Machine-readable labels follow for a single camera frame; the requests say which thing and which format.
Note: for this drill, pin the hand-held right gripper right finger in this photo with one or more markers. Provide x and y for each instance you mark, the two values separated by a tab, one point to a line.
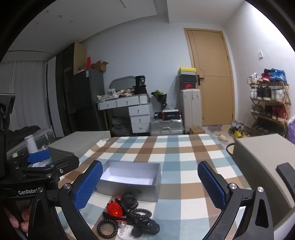
210	184

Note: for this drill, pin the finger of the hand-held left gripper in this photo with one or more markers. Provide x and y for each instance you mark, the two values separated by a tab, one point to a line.
66	159
38	157

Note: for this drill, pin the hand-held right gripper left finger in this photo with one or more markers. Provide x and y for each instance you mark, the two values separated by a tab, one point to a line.
88	184

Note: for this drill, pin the red round hair clip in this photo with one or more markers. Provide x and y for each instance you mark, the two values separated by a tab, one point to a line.
114	209

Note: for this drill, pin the silver cardboard box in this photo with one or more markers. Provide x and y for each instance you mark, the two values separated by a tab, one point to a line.
129	184

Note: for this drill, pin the black claw hair clip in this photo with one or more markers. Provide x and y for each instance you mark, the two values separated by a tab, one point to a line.
148	227
128	199

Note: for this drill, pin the white round clear ornament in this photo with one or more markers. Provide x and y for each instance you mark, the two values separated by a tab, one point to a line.
125	235

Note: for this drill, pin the person's left hand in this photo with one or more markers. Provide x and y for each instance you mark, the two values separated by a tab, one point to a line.
19	221

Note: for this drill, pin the white cylinder bottle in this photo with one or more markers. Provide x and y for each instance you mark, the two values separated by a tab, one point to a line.
30	144

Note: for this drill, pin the grey ottoman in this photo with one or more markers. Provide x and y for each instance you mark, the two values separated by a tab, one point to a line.
78	140

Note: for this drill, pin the dark cloth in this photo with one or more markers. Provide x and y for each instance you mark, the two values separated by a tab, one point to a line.
23	133

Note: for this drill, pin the checked tablecloth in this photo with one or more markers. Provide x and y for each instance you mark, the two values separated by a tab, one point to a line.
175	157

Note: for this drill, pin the beige slipper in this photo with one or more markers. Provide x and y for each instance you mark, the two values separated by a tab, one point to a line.
222	137

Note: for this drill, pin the small cardboard floor box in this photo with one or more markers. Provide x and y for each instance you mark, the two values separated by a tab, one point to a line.
197	130

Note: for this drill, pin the grey upholstered seat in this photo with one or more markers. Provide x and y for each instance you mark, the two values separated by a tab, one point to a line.
260	154

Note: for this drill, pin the pile of floor shoes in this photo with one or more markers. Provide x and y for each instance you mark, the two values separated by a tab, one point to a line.
237	129

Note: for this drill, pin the dark grey fridge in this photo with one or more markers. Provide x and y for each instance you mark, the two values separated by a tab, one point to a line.
88	101

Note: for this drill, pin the white curtain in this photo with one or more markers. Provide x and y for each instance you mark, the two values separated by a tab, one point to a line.
23	97

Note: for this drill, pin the grey cloth pile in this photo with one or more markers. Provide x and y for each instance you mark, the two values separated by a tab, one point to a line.
119	124

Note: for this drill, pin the silver hard suitcase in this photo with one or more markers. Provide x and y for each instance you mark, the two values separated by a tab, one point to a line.
166	127

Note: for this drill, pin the white upright suitcase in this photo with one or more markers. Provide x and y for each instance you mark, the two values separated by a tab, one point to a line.
190	110

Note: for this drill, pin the black curved armrest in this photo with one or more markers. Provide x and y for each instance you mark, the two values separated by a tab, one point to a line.
287	173

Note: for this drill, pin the dark wardrobe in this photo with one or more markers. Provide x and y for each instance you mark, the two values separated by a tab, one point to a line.
66	80

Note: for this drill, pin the black box red stripe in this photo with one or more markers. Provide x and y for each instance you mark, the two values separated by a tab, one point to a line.
171	114

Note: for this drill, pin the desk clutter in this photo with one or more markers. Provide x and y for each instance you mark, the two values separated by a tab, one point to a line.
117	93

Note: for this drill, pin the white desk with drawers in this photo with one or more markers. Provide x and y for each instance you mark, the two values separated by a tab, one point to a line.
139	115

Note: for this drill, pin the small black box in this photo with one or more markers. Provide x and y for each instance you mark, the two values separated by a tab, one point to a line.
158	115

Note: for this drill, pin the grey framed mirror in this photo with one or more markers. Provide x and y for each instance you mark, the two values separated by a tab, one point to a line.
121	82

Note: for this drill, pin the purple cloth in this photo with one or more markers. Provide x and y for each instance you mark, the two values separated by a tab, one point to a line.
291	131

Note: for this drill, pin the open cardboard box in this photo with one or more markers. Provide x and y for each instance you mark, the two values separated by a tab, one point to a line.
99	66

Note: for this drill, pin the red packet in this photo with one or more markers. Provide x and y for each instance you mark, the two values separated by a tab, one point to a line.
89	62

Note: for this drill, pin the red black shoe box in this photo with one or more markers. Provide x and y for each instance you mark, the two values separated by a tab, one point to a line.
187	86

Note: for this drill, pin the black bag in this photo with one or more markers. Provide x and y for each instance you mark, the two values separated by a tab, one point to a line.
140	88

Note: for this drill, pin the dark wrapped flower bouquet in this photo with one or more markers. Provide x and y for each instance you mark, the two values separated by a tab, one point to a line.
159	95

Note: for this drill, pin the shoe rack with shoes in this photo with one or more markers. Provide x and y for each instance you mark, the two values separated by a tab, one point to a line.
267	92

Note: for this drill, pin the wooden shoe rack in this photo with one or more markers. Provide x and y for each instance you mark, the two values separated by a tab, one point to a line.
284	101

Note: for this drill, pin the tan wooden door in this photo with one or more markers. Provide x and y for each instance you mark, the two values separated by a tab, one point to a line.
214	69

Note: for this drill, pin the yellow black shoe box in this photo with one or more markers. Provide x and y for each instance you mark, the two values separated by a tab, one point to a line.
186	71

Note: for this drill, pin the white light switch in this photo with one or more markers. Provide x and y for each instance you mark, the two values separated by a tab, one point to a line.
260	54

